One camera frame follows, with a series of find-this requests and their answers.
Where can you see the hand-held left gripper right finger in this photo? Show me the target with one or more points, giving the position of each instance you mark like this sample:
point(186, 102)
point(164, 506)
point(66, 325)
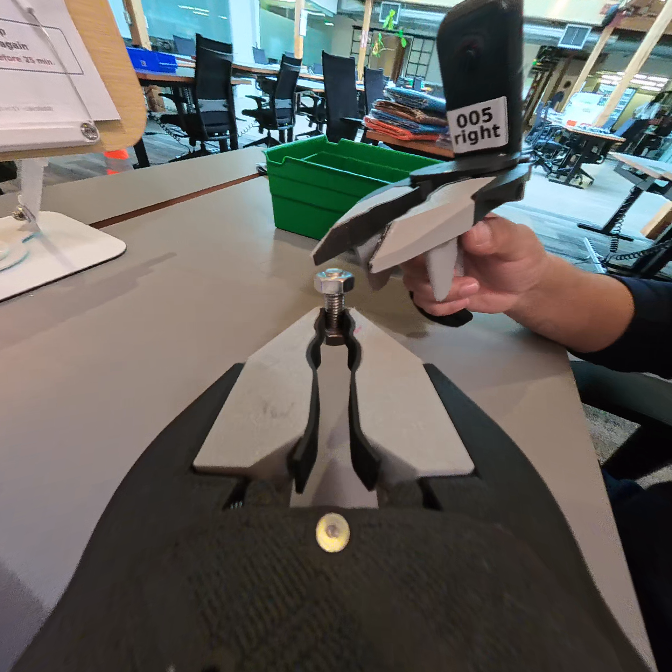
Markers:
point(409, 414)

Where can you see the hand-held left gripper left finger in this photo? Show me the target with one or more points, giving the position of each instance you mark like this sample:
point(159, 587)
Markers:
point(262, 414)

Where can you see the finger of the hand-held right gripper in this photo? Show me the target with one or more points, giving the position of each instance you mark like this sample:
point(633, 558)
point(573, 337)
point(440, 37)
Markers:
point(362, 220)
point(430, 225)

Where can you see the green plastic bin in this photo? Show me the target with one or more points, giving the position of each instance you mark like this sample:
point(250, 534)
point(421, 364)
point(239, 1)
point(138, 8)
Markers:
point(315, 194)

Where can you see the silver hex bolt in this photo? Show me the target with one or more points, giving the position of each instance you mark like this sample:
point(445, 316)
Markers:
point(334, 309)

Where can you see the silver hex nut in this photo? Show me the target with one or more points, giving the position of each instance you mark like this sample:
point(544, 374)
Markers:
point(334, 335)

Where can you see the person's right forearm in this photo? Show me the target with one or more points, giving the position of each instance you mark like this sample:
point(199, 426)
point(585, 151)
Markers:
point(603, 309)

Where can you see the person's right hand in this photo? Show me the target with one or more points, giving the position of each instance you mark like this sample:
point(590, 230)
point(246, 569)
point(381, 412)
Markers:
point(504, 267)

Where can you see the stack of folded colourful cloths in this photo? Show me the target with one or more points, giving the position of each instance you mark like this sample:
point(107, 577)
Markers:
point(409, 115)

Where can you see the hanging green plant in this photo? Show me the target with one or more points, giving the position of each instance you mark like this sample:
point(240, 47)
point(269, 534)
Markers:
point(388, 31)

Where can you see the black office chair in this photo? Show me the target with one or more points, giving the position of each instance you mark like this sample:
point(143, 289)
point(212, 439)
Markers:
point(212, 94)
point(619, 399)
point(275, 99)
point(341, 94)

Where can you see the long wooden desk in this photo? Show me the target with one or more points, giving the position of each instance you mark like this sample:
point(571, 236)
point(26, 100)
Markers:
point(157, 77)

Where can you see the orange traffic cone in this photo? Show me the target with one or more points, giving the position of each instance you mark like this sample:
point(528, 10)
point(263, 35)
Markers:
point(118, 160)

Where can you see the small blue bin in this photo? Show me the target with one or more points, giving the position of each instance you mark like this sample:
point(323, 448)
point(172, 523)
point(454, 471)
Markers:
point(149, 59)

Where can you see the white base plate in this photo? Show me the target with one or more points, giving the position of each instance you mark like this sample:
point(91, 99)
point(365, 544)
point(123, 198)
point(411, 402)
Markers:
point(52, 78)

